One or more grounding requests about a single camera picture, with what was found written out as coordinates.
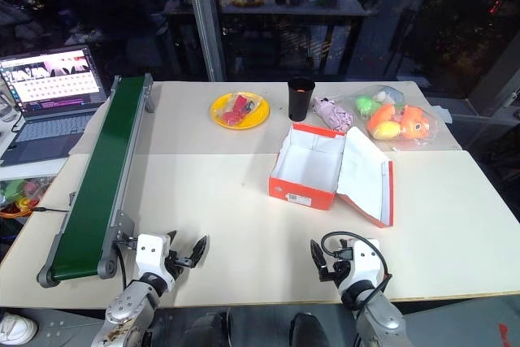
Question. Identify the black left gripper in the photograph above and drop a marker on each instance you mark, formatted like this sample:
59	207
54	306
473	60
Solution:
178	263

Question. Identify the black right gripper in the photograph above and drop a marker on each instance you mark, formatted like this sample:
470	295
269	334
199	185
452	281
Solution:
335	274

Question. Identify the orange shoe box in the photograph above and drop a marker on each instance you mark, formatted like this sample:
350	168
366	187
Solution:
313	160

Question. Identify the dark rounded shape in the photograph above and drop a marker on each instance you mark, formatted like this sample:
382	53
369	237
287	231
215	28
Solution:
309	330

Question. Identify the yellow toy lemon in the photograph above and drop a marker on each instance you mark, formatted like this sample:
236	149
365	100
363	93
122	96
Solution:
386	129

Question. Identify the red items in clear bag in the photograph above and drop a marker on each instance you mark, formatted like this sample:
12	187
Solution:
236	109

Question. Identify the yellow round plate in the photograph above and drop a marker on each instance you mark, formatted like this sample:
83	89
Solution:
260	113

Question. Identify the black plastic cup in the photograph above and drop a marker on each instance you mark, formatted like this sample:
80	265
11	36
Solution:
300	101

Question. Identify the clear plastic bag of toys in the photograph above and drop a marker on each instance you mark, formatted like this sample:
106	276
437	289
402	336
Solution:
400	117

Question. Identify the orange plush toy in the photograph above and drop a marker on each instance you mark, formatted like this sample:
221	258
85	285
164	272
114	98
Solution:
414	123

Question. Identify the colourful toys pile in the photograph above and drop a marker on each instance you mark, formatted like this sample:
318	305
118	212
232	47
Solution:
22	194

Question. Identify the open grey laptop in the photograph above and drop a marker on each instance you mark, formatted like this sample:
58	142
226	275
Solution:
48	127

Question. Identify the white sneaker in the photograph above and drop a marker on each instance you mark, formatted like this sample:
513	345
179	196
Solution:
16	326

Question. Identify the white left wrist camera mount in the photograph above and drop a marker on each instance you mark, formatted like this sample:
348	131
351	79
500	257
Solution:
151	251

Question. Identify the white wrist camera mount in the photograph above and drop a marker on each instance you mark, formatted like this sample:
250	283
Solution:
363	261
151	251

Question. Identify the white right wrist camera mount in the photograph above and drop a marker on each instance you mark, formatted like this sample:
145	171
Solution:
363	261

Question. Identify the green conveyor belt grey frame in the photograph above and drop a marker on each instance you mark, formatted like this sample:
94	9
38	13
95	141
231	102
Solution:
107	148

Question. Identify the grey window frame pillar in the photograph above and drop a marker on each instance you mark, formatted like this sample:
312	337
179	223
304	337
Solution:
205	18

